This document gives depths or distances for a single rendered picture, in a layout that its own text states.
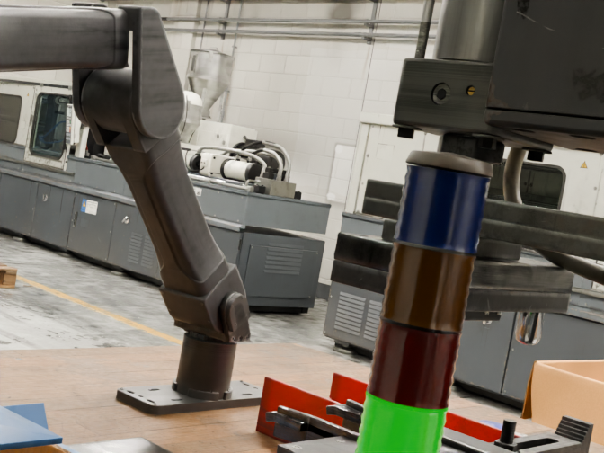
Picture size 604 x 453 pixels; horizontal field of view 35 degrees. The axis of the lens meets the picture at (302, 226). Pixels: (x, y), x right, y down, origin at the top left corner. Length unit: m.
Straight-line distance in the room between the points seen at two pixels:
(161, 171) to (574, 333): 4.90
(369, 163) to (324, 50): 3.44
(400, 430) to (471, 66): 0.33
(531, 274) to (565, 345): 5.05
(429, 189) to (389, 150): 6.25
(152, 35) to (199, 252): 0.25
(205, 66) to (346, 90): 1.48
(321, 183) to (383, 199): 9.06
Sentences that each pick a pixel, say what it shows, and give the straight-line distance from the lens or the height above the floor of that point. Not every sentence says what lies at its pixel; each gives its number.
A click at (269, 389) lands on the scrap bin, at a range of 1.04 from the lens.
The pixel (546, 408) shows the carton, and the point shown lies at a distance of 3.16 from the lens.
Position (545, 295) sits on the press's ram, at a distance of 0.76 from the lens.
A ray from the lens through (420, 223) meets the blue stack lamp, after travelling 0.42.
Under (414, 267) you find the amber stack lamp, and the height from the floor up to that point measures 1.15.
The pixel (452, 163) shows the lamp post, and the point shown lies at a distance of 0.42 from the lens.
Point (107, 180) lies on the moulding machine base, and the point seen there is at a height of 0.82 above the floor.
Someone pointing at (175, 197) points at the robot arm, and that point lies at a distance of 1.00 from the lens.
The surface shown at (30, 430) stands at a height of 0.99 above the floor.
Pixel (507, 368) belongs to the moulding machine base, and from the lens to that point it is 5.99.
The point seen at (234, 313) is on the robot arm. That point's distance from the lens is 1.07.
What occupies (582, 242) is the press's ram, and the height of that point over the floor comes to 1.17.
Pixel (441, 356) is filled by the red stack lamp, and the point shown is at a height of 1.11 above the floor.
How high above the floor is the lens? 1.18
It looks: 3 degrees down
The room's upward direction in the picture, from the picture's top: 10 degrees clockwise
